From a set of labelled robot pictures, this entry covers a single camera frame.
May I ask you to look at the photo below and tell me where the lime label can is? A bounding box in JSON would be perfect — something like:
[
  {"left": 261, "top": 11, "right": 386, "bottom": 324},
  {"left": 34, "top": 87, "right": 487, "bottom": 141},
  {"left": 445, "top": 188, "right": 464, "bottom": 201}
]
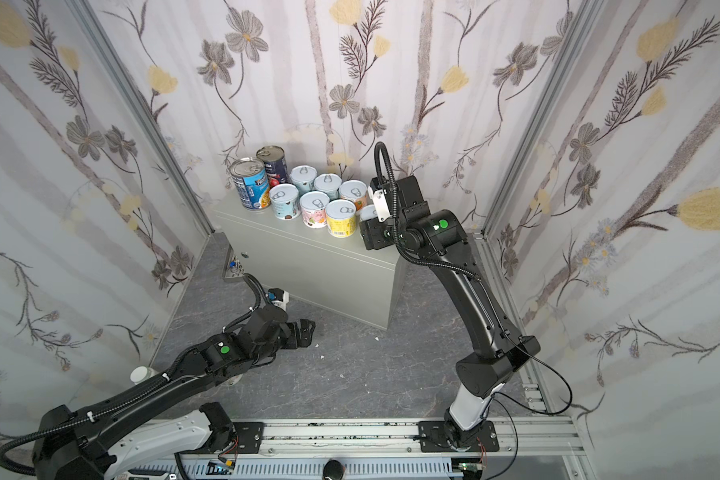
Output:
[{"left": 359, "top": 205, "right": 378, "bottom": 222}]

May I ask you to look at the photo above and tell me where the teal label can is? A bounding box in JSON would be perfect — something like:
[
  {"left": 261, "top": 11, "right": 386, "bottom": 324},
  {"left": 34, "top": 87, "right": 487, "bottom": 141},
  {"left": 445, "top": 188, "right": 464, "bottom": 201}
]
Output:
[{"left": 269, "top": 183, "right": 300, "bottom": 220}]

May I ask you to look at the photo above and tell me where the blue label tall can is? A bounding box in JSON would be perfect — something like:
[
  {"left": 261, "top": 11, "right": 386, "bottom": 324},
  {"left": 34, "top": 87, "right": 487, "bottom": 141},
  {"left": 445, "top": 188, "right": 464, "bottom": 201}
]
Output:
[{"left": 230, "top": 158, "right": 270, "bottom": 210}]

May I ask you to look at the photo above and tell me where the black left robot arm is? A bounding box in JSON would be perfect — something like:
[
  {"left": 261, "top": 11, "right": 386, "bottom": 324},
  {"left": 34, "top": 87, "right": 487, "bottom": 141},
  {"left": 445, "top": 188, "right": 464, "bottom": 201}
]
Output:
[{"left": 32, "top": 305, "right": 316, "bottom": 479}]

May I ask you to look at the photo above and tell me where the aluminium corner frame right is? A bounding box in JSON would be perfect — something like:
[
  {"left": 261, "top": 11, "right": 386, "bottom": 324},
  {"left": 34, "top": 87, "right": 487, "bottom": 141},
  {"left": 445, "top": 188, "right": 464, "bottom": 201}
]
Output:
[{"left": 473, "top": 0, "right": 607, "bottom": 415}]

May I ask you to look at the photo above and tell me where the green label can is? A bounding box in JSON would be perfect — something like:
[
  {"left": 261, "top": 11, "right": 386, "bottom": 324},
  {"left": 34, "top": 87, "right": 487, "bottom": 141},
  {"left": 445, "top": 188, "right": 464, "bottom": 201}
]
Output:
[{"left": 290, "top": 165, "right": 318, "bottom": 195}]

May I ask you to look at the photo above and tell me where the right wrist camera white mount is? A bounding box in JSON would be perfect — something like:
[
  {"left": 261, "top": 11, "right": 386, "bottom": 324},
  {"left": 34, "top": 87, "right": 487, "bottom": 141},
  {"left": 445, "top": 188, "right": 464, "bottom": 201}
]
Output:
[{"left": 368, "top": 177, "right": 391, "bottom": 222}]

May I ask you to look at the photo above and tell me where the yellow label can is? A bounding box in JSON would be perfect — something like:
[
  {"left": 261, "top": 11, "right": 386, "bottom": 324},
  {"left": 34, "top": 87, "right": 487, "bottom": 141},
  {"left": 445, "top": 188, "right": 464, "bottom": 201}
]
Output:
[{"left": 325, "top": 199, "right": 357, "bottom": 238}]

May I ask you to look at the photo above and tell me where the aluminium corner frame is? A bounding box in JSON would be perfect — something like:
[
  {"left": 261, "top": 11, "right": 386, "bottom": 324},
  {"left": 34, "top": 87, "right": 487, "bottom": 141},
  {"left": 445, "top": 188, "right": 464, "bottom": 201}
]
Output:
[
  {"left": 473, "top": 0, "right": 607, "bottom": 415},
  {"left": 65, "top": 0, "right": 215, "bottom": 236}
]

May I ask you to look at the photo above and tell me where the grey metal cabinet box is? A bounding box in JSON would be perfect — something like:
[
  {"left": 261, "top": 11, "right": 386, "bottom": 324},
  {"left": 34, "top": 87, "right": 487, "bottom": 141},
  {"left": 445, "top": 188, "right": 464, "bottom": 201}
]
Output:
[{"left": 212, "top": 193, "right": 407, "bottom": 329}]

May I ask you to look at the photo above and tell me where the orange label can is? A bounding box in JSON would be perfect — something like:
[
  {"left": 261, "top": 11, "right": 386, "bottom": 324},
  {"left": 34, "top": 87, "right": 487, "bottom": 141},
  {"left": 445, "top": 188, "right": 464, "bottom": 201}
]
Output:
[{"left": 339, "top": 180, "right": 368, "bottom": 213}]

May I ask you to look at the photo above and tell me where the aluminium corner frame left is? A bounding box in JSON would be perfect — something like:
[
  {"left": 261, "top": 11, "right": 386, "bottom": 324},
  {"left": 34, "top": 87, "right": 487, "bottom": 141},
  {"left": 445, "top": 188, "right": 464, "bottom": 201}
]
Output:
[{"left": 65, "top": 0, "right": 215, "bottom": 236}]

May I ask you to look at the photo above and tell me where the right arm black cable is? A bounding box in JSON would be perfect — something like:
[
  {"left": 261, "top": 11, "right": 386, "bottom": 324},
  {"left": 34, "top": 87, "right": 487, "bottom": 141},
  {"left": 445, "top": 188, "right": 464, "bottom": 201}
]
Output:
[{"left": 373, "top": 141, "right": 574, "bottom": 480}]

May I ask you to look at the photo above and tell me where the red label can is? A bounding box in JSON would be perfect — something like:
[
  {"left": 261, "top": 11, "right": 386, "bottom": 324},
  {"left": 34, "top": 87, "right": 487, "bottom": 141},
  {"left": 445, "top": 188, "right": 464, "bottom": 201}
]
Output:
[{"left": 299, "top": 191, "right": 330, "bottom": 229}]

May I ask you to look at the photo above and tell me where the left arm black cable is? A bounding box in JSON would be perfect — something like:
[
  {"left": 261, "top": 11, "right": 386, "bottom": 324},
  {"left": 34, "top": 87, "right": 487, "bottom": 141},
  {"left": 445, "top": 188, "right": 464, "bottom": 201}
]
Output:
[{"left": 0, "top": 272, "right": 271, "bottom": 475}]

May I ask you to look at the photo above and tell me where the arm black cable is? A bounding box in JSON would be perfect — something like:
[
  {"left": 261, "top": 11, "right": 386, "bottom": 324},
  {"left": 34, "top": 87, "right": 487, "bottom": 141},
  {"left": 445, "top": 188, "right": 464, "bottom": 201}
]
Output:
[
  {"left": 0, "top": 272, "right": 271, "bottom": 475},
  {"left": 373, "top": 141, "right": 574, "bottom": 480}
]

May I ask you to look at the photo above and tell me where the white pill bottle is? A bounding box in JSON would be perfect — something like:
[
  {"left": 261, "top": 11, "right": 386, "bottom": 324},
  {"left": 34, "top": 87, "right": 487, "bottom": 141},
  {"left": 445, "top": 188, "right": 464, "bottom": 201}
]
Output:
[{"left": 130, "top": 366, "right": 155, "bottom": 384}]

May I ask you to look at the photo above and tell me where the dark chopped tomatoes can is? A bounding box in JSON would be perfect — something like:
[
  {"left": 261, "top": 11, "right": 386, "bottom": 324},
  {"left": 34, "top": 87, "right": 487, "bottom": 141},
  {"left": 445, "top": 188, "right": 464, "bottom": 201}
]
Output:
[{"left": 256, "top": 145, "right": 290, "bottom": 187}]

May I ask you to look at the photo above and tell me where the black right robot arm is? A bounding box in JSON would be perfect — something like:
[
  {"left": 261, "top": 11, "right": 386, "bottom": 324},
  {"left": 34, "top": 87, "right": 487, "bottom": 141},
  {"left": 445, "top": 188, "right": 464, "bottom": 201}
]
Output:
[{"left": 361, "top": 176, "right": 541, "bottom": 434}]

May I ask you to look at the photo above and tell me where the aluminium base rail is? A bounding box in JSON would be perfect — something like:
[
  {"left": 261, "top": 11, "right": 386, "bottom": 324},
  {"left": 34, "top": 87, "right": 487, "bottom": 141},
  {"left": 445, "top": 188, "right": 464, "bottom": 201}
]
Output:
[{"left": 125, "top": 416, "right": 595, "bottom": 480}]

